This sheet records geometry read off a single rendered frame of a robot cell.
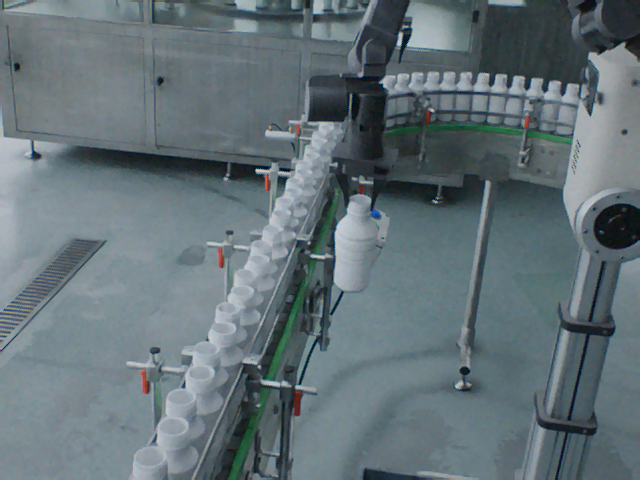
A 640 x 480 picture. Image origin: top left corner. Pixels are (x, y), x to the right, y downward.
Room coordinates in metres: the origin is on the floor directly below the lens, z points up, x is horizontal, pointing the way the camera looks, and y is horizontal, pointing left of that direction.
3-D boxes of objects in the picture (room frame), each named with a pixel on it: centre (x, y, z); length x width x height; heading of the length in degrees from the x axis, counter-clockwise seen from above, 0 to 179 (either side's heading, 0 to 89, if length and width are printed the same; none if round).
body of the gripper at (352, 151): (1.25, -0.08, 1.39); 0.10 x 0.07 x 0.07; 79
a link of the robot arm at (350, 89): (1.24, -0.07, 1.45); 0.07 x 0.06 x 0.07; 98
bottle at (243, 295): (1.15, 0.10, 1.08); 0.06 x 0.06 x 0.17
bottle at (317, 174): (1.84, 0.01, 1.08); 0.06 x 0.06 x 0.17
